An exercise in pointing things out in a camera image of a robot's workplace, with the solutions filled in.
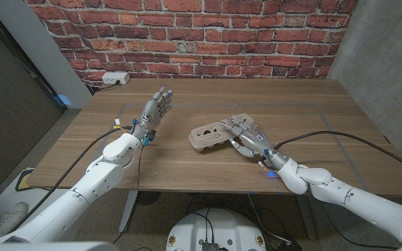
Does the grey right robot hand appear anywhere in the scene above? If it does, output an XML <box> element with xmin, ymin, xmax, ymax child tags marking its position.
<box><xmin>218</xmin><ymin>116</ymin><xmax>274</xmax><ymax>159</ymax></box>

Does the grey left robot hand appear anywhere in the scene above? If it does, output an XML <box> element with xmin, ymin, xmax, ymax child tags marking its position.
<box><xmin>130</xmin><ymin>86</ymin><xmax>174</xmax><ymax>145</ymax></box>

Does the grey cardboard egg carton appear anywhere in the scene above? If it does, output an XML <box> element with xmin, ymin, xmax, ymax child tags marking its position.
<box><xmin>188</xmin><ymin>112</ymin><xmax>256</xmax><ymax>153</ymax></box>

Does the white power strip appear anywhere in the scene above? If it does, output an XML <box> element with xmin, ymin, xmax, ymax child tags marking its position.
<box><xmin>101</xmin><ymin>71</ymin><xmax>131</xmax><ymax>86</ymax></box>

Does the red brick print backdrop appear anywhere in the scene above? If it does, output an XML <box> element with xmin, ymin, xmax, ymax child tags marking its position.
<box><xmin>24</xmin><ymin>0</ymin><xmax>359</xmax><ymax>87</ymax></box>

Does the grey metal table leg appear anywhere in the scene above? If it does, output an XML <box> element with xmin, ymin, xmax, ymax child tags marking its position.
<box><xmin>296</xmin><ymin>194</ymin><xmax>319</xmax><ymax>241</ymax></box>
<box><xmin>118</xmin><ymin>190</ymin><xmax>140</xmax><ymax>234</ymax></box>

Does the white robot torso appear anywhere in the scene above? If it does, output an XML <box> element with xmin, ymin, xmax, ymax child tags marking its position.
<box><xmin>165</xmin><ymin>207</ymin><xmax>268</xmax><ymax>251</ymax></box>

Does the white shoe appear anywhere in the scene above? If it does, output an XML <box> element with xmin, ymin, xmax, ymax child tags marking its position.
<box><xmin>0</xmin><ymin>201</ymin><xmax>30</xmax><ymax>238</ymax></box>

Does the black power strip cord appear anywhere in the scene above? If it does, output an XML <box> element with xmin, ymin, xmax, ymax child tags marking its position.
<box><xmin>88</xmin><ymin>80</ymin><xmax>122</xmax><ymax>94</ymax></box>

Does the thin black left wrist cable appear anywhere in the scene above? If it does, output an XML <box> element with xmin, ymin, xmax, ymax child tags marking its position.
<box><xmin>112</xmin><ymin>142</ymin><xmax>145</xmax><ymax>244</ymax></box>

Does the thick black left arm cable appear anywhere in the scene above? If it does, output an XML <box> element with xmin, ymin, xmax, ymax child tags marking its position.
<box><xmin>8</xmin><ymin>125</ymin><xmax>133</xmax><ymax>233</ymax></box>

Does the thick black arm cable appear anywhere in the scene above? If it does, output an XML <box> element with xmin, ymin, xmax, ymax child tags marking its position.
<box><xmin>272</xmin><ymin>130</ymin><xmax>402</xmax><ymax>176</ymax></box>
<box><xmin>8</xmin><ymin>125</ymin><xmax>133</xmax><ymax>233</ymax></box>

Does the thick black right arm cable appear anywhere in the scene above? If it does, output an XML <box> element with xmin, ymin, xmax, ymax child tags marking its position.
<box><xmin>272</xmin><ymin>130</ymin><xmax>402</xmax><ymax>176</ymax></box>

